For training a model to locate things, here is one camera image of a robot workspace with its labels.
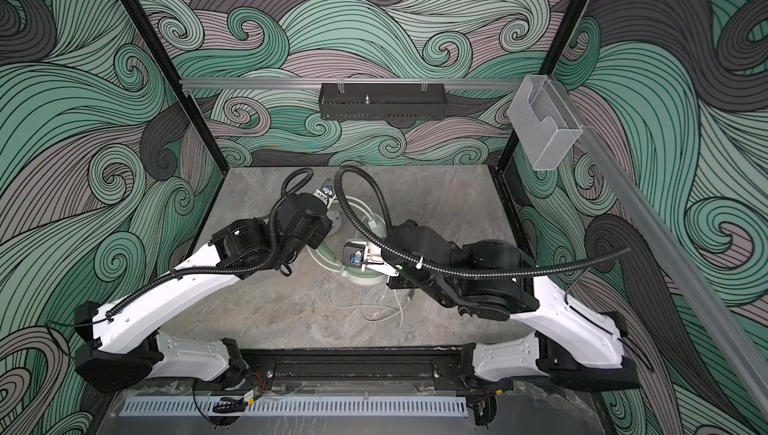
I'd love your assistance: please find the black corrugated cable hose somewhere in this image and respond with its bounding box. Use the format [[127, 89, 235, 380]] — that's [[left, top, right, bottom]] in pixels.
[[333, 164, 632, 280], [104, 167, 316, 321]]

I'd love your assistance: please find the right black corrugated cable hose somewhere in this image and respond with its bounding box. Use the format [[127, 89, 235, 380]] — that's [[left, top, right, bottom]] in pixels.
[[333, 164, 632, 280]]

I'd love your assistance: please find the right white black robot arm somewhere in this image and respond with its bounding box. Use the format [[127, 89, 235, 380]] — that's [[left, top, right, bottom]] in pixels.
[[382, 221, 640, 392]]

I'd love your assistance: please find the green over-ear headphones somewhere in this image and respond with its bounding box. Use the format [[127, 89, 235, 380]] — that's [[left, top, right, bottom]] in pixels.
[[308, 197, 399, 287]]

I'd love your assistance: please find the black perforated wall tray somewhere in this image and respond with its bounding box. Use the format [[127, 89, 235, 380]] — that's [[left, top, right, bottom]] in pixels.
[[318, 82, 448, 123]]

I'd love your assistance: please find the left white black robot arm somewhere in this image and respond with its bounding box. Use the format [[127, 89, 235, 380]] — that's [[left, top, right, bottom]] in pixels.
[[74, 188, 334, 394]]

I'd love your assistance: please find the clear plastic wall bin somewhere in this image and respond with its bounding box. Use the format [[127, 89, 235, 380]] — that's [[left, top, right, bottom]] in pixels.
[[507, 75, 583, 172]]

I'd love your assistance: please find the white slotted cable duct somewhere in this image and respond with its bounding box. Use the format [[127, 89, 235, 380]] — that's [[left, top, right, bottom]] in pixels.
[[118, 395, 469, 418]]

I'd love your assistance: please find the left black corrugated cable hose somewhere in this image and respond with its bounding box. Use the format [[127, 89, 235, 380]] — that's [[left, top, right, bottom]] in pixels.
[[104, 167, 316, 321]]

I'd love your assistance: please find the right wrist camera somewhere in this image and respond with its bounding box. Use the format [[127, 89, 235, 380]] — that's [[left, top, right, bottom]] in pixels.
[[341, 240, 399, 278]]

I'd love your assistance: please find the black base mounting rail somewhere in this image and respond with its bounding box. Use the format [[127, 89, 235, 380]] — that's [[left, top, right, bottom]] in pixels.
[[119, 347, 541, 393]]

